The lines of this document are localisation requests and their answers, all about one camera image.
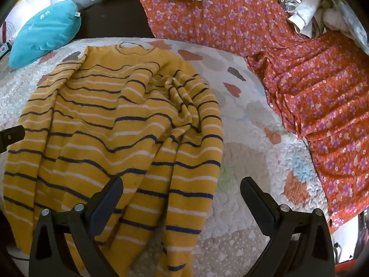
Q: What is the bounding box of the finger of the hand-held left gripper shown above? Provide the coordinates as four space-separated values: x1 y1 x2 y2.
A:
0 125 26 154

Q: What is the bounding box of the dark brown cloth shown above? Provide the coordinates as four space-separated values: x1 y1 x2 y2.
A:
72 0 158 39

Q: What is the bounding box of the crumpled white grey cloth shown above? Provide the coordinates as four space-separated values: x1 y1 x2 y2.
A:
284 0 369 49

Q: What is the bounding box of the orange floral cloth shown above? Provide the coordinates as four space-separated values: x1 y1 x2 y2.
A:
137 0 369 228

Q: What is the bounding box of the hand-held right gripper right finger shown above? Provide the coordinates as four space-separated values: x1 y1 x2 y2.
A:
240 177 336 277

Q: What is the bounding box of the yellow striped sweater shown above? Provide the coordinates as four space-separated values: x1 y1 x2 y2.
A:
3 45 224 277

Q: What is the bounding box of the teal pillow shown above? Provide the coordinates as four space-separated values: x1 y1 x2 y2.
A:
8 0 82 69

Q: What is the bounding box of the white heart-print quilted blanket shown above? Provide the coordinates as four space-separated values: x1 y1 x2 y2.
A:
0 37 330 277

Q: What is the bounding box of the white pillow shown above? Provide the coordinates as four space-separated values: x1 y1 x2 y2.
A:
0 0 55 45

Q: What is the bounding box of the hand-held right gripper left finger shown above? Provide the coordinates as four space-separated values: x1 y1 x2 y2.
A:
28 177 124 277

